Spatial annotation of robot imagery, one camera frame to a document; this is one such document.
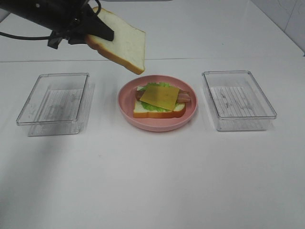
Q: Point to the clear plastic box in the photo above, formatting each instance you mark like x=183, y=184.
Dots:
x=236, y=101
x=58, y=104

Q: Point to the long bacon strip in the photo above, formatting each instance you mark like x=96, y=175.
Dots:
x=139, y=94

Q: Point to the pink round plate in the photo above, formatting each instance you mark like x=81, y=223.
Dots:
x=126, y=101

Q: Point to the clear plastic box left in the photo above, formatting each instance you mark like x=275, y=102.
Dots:
x=58, y=104

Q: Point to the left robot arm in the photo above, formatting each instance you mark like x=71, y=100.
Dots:
x=47, y=13

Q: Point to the yellow cheese slice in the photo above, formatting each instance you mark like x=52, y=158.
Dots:
x=159, y=96

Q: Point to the green lettuce leaf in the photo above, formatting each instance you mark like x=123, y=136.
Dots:
x=149, y=106

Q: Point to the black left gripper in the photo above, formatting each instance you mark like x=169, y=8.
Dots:
x=79, y=20

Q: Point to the bread slice from box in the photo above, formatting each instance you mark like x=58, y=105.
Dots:
x=140, y=112

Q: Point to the clear plastic box right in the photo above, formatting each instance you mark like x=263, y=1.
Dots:
x=236, y=101

